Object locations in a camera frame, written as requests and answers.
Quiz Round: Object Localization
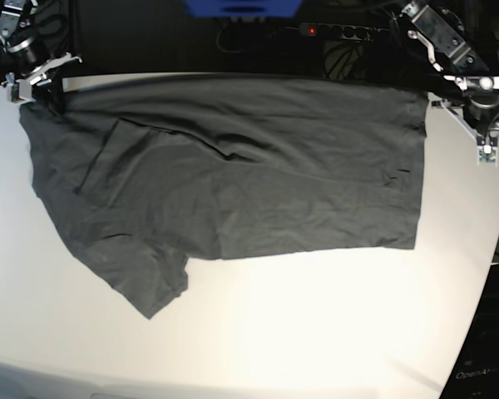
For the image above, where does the black OpenArm base box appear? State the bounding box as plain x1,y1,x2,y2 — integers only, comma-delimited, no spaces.
440,264,499,399

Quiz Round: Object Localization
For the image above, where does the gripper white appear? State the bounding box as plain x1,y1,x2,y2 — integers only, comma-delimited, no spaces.
430,96,499,165
2,37,82,115

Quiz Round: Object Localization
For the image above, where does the grey T-shirt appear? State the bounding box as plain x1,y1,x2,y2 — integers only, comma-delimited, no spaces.
20,75,428,318

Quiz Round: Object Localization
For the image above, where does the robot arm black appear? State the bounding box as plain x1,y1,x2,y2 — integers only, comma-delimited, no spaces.
397,1,499,165
0,1,82,114

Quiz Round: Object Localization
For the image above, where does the blue box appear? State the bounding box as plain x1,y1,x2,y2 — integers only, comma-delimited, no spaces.
185,0,303,18

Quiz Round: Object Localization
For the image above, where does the black power strip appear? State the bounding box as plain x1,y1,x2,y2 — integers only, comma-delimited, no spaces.
299,22,390,42

